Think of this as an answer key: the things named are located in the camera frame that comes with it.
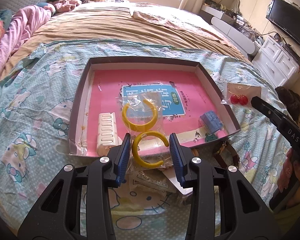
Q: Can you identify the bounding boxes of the bagged yellow hoop earrings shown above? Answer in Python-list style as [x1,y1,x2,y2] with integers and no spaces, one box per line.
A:
[117,91,169,169]

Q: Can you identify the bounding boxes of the white drawer cabinet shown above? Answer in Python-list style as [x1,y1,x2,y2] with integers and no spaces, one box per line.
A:
[252,36,300,89]

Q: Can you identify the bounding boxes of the hello kitty bed sheet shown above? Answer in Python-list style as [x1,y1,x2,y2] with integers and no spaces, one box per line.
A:
[0,40,289,239]

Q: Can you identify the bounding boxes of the pink book in tray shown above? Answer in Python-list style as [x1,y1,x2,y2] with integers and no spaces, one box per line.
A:
[86,69,228,156]

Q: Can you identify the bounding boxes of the tan bed cover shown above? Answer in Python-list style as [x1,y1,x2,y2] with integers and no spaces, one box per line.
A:
[0,2,247,80]

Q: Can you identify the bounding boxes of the pink quilt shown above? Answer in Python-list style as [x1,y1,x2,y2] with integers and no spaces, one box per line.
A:
[0,4,55,76]

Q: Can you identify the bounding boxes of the bagged white lace accessory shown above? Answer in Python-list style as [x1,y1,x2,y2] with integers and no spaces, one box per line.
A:
[128,169,177,197]

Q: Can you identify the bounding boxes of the wall mounted black television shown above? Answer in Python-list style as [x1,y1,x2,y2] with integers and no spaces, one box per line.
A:
[266,0,300,46]

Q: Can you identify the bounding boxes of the dark brown furry object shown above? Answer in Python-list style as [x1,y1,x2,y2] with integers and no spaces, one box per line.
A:
[275,86,300,124]

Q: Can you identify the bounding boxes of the pink patterned cloth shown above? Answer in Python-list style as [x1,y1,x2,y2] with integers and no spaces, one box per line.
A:
[130,3,232,46]

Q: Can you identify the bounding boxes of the bagged red ball earrings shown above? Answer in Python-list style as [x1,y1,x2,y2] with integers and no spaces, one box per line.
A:
[221,82,268,108]

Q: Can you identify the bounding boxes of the maroon strap wristwatch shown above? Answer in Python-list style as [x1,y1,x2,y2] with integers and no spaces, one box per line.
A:
[212,141,240,168]

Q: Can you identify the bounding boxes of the dark cardboard tray box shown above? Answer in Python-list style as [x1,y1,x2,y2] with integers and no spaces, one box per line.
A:
[67,56,241,158]

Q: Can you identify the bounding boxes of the cream hair claw clip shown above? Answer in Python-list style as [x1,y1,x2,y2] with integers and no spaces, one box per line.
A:
[96,112,122,157]

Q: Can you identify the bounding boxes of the white long low cabinet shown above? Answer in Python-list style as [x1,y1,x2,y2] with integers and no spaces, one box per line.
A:
[199,4,259,61]

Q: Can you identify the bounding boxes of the blue small box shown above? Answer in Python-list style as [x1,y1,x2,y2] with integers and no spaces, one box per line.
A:
[199,111,223,134]

